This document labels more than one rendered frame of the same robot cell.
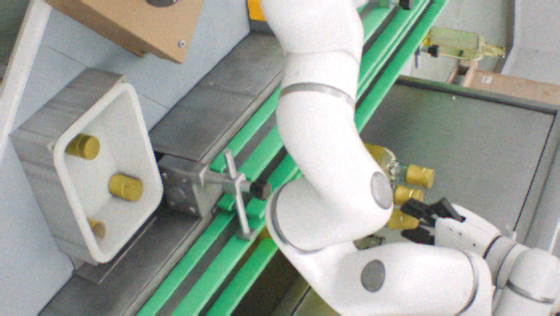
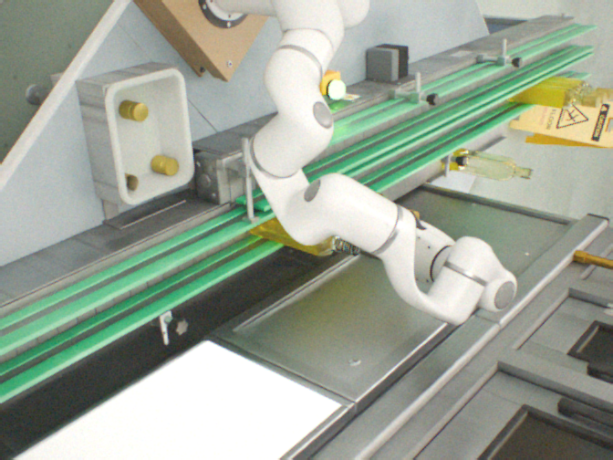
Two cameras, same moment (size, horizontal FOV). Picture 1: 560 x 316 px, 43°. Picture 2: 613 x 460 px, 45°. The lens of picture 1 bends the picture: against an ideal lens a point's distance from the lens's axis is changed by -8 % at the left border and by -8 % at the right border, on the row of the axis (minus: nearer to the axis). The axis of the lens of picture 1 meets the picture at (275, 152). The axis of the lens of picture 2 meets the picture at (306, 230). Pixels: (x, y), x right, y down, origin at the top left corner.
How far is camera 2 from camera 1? 51 cm
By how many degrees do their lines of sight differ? 13
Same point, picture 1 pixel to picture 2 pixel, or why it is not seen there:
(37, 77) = (109, 47)
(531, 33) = not seen: outside the picture
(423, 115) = (441, 212)
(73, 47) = (143, 39)
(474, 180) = not seen: hidden behind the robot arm
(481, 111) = (495, 214)
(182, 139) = (219, 145)
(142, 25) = (198, 32)
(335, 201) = (285, 111)
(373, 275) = (312, 189)
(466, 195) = not seen: hidden behind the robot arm
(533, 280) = (462, 256)
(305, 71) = (290, 38)
